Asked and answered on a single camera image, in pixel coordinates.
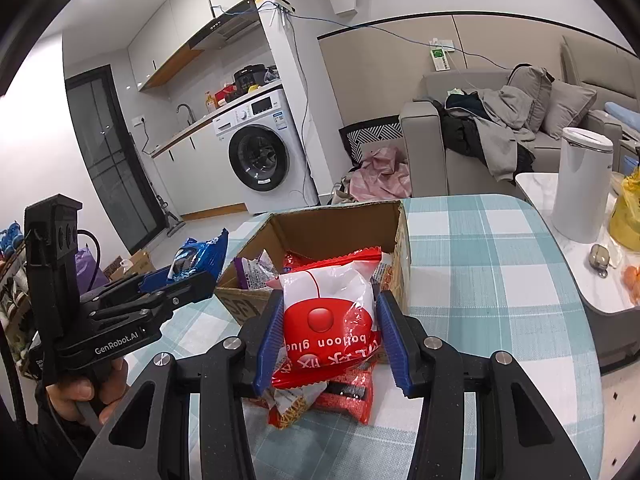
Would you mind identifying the white kitchen base cabinet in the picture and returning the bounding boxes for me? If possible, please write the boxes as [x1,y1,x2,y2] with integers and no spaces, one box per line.
[151,110,246,216]

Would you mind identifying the blue cookie packet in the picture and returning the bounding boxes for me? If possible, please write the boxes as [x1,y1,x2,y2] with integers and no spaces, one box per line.
[167,228,230,283]

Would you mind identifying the red white balloon packet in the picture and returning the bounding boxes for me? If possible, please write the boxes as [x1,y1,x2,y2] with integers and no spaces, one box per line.
[272,246,386,391]

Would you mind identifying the cardboard box with green print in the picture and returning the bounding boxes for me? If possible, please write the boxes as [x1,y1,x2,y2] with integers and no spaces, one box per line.
[102,249,157,281]

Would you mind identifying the dark glass door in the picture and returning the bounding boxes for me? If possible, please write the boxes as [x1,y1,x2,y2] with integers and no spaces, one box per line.
[65,71,167,256]

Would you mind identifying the black pressure cooker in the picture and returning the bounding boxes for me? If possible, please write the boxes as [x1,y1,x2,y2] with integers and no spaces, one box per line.
[233,63,266,92]

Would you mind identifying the white side table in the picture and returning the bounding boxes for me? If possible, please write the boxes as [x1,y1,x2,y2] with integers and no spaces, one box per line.
[515,172,640,376]

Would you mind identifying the grey pillow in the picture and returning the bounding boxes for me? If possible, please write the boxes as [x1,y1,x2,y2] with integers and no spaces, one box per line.
[507,64,555,133]
[542,80,598,141]

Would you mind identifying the white bin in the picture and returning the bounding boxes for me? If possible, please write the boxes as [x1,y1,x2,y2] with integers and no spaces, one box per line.
[550,127,615,244]

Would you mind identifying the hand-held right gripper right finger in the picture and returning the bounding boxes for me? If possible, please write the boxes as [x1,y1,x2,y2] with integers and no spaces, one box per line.
[375,290,593,480]

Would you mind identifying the black white patterned bag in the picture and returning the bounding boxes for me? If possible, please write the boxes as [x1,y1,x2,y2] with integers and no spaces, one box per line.
[339,114,403,166]

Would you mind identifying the purple bag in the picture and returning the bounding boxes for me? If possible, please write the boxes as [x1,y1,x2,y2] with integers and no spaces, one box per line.
[75,247,110,292]

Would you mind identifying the small purple snack packet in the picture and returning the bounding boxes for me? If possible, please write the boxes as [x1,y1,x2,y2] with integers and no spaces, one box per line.
[234,251,277,291]

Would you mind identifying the brown cardboard box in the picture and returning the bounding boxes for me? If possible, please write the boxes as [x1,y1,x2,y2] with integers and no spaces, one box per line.
[215,199,412,328]

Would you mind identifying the pink bag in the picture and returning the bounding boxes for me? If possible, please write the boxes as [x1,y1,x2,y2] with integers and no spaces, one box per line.
[349,142,412,202]

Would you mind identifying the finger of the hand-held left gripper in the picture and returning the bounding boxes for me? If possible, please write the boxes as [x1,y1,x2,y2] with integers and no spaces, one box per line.
[107,267,176,302]
[150,275,216,333]

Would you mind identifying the person's left hand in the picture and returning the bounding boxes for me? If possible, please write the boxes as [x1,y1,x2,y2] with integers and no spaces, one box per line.
[46,357,129,427]

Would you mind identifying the red barcode snack packet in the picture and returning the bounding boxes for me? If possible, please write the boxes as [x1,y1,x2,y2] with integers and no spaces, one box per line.
[307,365,376,424]

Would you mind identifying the grey garment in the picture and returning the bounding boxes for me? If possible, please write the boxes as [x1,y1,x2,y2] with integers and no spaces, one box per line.
[472,85,538,183]

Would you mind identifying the yellow plastic bag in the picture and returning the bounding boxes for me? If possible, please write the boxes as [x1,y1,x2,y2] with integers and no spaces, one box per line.
[607,167,640,253]

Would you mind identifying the light blue pillow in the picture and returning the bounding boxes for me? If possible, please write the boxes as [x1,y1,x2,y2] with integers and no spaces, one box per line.
[602,101,640,128]

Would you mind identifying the white orange noodle packet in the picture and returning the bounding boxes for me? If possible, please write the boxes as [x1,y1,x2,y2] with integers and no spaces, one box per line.
[372,252,403,306]
[267,382,331,430]

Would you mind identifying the person's left forearm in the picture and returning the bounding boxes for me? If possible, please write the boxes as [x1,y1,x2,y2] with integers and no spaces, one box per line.
[0,395,101,480]

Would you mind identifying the shoe rack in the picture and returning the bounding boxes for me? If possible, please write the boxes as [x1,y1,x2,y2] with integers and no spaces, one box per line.
[0,220,36,376]

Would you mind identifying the red cone chips packet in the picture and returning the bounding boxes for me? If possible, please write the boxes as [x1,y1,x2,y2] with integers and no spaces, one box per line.
[281,251,313,276]

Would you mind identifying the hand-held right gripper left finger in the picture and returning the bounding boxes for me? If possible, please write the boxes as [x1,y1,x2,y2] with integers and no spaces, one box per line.
[75,290,286,480]

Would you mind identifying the white washing machine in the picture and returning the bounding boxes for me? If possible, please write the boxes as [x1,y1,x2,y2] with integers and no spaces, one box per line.
[213,87,311,216]

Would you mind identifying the black garment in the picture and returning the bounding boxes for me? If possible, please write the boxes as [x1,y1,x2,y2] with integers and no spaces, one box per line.
[440,89,536,173]

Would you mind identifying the orange tangerine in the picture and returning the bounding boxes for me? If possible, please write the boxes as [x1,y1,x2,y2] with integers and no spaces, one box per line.
[622,266,640,303]

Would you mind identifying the stick vacuum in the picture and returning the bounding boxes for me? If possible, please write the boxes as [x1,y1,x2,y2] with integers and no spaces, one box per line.
[157,195,183,238]

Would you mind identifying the white wall cabinets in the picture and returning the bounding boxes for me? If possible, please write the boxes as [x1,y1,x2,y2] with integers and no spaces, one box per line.
[127,0,256,92]

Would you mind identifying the steel range hood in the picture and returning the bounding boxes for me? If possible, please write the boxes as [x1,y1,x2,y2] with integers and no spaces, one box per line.
[189,0,261,51]

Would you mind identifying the grey sofa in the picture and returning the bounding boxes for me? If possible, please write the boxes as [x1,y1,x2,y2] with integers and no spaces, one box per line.
[400,35,640,200]

